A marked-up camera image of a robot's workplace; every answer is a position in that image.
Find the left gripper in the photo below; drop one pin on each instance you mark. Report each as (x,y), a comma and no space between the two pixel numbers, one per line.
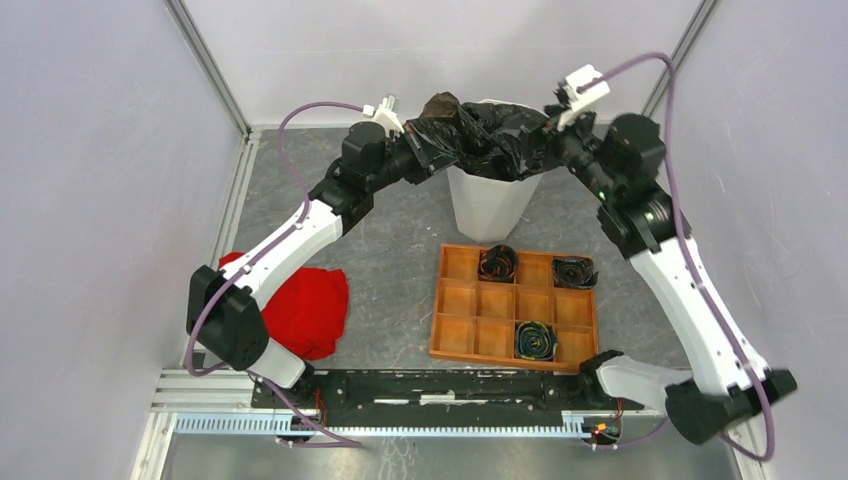
(428,157)

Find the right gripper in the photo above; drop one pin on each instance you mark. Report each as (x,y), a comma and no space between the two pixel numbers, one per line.
(554,136)

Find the black trash bag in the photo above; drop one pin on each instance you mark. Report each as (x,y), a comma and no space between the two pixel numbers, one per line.
(499,141)

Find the white trash bin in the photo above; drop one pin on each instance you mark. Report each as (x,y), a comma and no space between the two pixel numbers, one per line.
(488,210)

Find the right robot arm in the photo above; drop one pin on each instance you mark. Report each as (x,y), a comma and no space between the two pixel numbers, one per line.
(728,381)

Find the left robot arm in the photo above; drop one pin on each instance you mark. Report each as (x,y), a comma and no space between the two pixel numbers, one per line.
(225,305)

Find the rolled sock dark green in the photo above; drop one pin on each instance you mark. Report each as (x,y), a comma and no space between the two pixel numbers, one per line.
(574,272)

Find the rolled sock orange stripes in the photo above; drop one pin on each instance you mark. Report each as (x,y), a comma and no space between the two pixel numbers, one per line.
(498,264)

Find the wooden compartment tray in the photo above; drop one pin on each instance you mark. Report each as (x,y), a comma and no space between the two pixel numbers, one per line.
(477,321)

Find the rolled sock yellow blue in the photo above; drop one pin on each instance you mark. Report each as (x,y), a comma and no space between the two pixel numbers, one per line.
(535,341)

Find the red cloth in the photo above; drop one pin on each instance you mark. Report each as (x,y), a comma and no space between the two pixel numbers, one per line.
(307,314)

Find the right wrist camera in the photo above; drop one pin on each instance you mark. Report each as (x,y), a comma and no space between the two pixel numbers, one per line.
(579,91)

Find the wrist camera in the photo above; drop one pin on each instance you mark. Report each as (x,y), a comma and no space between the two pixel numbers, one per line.
(385,115)
(579,91)

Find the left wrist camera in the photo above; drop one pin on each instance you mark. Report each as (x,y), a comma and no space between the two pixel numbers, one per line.
(385,115)

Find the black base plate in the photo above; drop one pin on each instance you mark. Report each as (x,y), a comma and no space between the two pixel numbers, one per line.
(447,397)

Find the white slotted cable duct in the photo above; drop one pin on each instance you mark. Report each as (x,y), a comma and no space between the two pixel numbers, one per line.
(289,425)

